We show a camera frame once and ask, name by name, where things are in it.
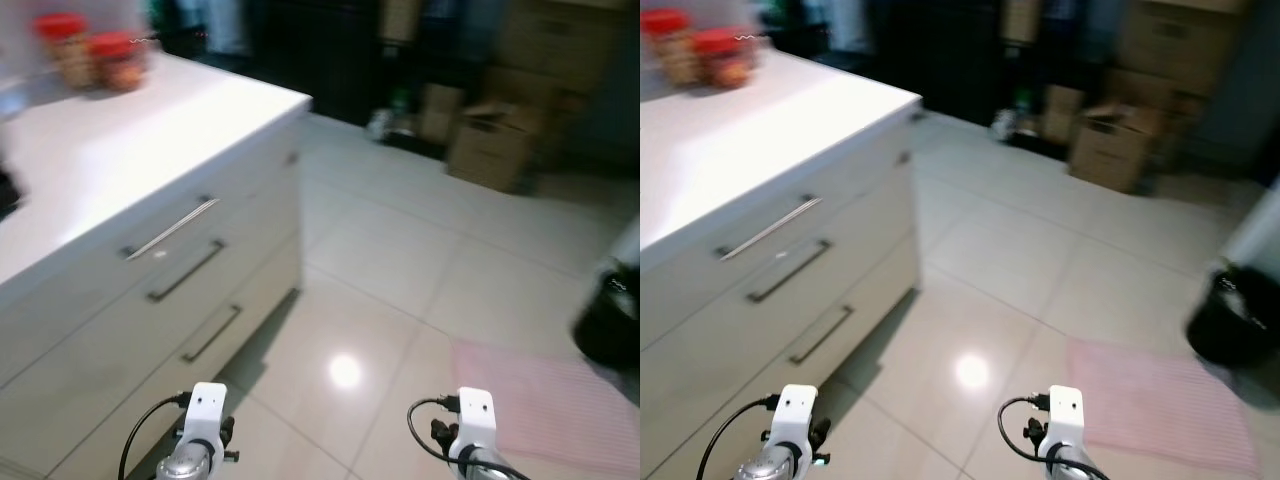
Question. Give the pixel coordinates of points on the pink floor mat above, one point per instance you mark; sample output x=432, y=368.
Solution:
x=540, y=400
x=1150, y=400

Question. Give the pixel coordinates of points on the black waste bin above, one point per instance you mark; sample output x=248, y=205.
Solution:
x=1235, y=320
x=610, y=320

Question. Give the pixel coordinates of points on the small cardboard box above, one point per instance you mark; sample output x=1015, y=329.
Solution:
x=440, y=115
x=1062, y=115

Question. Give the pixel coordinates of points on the short red lid jar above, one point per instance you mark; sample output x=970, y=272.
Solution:
x=118, y=65
x=722, y=60

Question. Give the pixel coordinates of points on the large cardboard box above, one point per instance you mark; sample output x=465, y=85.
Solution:
x=560, y=45
x=1180, y=45

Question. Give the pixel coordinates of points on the tall red lid jar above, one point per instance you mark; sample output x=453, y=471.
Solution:
x=62, y=50
x=668, y=45

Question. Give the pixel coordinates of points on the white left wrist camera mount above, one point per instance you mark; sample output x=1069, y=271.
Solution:
x=795, y=410
x=205, y=410

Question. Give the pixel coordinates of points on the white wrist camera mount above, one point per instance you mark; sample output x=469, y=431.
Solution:
x=475, y=415
x=205, y=410
x=1063, y=412
x=795, y=410

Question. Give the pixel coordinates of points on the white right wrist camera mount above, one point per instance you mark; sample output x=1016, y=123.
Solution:
x=475, y=415
x=1063, y=412

